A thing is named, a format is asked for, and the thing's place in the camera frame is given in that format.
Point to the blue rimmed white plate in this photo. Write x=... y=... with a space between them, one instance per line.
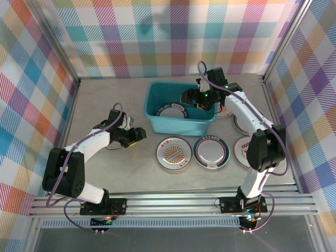
x=170 y=113

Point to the teal plastic bin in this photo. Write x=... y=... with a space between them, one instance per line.
x=170 y=127

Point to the orange-pattern plate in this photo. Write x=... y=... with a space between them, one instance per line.
x=240 y=155

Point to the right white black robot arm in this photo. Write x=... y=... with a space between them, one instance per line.
x=246 y=113

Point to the orange sunburst print plate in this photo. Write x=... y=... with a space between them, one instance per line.
x=174 y=154
x=225 y=113

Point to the small controller board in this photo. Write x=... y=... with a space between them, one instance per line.
x=101 y=222
x=249 y=223

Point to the aluminium side rail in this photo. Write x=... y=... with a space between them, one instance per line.
x=74 y=105
x=294 y=187

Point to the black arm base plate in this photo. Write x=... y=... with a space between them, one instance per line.
x=118 y=207
x=228 y=204

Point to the aluminium mounting rail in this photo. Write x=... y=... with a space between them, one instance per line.
x=170 y=203

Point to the aluminium frame post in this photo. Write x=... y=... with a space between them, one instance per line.
x=286 y=39
x=53 y=39

